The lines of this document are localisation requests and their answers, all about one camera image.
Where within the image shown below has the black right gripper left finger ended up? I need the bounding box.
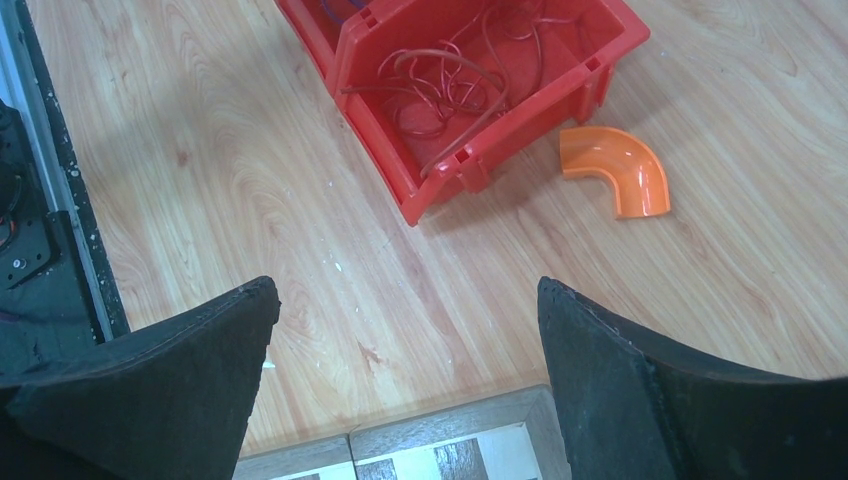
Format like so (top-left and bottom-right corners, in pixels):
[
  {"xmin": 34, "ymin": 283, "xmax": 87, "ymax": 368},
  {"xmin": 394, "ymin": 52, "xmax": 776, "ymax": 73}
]
[{"xmin": 1, "ymin": 276, "xmax": 280, "ymax": 479}]

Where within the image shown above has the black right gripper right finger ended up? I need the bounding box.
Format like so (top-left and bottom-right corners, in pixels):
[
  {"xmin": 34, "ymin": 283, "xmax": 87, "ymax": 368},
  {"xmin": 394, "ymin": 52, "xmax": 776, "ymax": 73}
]
[{"xmin": 537, "ymin": 277, "xmax": 847, "ymax": 479}]

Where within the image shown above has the brown cable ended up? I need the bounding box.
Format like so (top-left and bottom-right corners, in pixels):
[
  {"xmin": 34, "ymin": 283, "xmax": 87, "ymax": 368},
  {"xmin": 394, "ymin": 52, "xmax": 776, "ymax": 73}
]
[{"xmin": 339, "ymin": 0, "xmax": 584, "ymax": 179}]

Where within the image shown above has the wooden chessboard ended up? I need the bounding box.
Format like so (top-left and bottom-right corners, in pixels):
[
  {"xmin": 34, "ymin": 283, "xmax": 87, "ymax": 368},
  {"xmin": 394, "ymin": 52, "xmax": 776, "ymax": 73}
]
[{"xmin": 233, "ymin": 385, "xmax": 572, "ymax": 479}]

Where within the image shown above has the orange plastic piece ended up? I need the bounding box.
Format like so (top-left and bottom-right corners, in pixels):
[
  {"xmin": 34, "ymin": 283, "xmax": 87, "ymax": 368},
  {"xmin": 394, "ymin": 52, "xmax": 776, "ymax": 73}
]
[{"xmin": 559, "ymin": 126, "xmax": 672, "ymax": 220}]

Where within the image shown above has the red plastic compartment tray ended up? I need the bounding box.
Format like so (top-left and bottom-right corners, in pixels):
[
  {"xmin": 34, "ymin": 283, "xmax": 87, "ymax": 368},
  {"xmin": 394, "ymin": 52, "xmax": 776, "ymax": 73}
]
[{"xmin": 278, "ymin": 1, "xmax": 650, "ymax": 225}]

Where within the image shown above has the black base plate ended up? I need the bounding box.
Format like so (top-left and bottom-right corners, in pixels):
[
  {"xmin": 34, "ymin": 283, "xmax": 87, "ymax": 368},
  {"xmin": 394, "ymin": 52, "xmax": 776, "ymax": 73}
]
[{"xmin": 0, "ymin": 0, "xmax": 132, "ymax": 376}]

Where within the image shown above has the aluminium frame rail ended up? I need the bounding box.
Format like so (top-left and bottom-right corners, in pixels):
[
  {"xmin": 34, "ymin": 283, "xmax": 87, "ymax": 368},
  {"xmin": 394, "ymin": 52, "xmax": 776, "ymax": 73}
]
[{"xmin": 1, "ymin": 1, "xmax": 129, "ymax": 343}]

